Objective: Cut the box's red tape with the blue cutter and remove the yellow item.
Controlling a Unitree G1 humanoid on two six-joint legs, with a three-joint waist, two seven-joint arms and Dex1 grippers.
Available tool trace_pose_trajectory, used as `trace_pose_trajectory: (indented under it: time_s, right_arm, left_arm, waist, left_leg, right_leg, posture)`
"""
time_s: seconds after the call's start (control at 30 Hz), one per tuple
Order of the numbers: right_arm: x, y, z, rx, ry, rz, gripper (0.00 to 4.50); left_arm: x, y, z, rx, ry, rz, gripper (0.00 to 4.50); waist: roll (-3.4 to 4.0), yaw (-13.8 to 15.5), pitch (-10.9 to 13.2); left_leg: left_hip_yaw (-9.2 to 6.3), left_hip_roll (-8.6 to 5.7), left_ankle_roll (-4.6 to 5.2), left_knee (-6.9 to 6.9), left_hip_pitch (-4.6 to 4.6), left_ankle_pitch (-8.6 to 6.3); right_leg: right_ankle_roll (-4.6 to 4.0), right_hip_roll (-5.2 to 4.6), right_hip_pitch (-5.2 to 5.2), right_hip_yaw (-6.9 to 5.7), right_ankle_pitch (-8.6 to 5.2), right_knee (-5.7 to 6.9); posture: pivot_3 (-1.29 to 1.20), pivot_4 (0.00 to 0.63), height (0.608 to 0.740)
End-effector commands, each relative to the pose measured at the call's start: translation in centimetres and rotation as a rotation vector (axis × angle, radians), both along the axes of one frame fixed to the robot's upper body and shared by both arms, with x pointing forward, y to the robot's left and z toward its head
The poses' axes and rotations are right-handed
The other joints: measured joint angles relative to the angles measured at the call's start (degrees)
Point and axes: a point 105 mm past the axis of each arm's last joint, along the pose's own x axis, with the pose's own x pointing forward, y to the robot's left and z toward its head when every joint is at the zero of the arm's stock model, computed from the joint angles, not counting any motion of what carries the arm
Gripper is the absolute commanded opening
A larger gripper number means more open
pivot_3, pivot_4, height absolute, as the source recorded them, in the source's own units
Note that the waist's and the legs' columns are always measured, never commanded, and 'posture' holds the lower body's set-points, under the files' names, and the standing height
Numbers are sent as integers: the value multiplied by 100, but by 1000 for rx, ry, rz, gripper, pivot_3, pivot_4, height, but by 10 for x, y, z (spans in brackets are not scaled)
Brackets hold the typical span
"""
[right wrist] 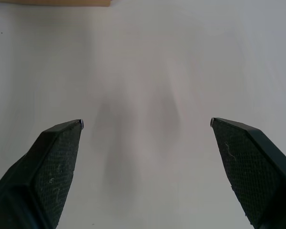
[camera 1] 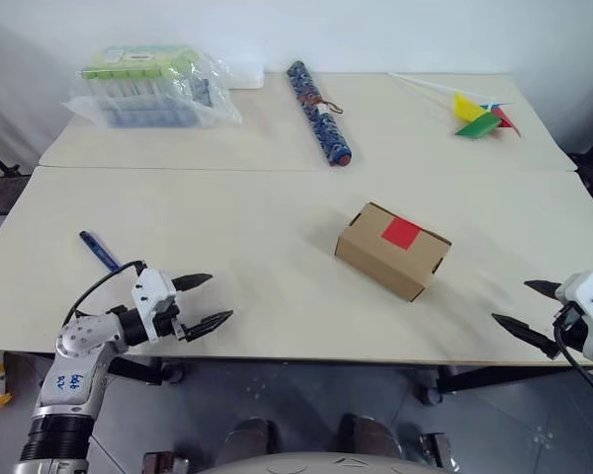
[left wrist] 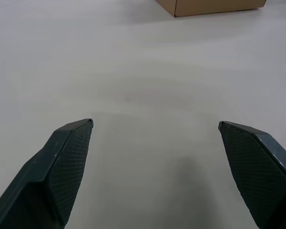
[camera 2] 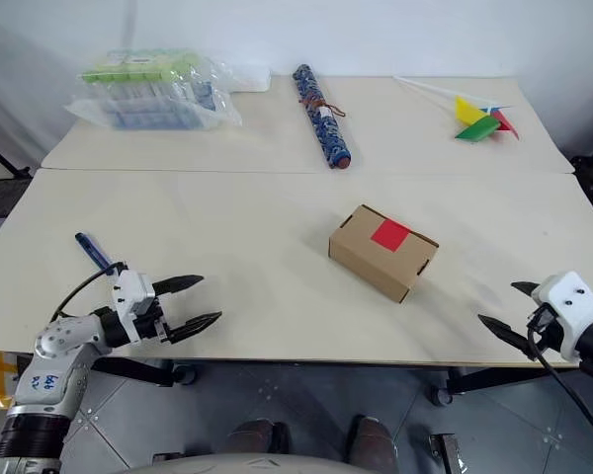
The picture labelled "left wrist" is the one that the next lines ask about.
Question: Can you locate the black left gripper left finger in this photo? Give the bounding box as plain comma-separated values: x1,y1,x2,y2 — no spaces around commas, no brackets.
0,118,94,229

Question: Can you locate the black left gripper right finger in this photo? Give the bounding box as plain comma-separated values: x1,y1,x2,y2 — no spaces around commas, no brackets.
218,120,286,229

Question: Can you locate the brown cardboard box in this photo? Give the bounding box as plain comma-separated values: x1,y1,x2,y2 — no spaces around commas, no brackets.
154,0,267,18

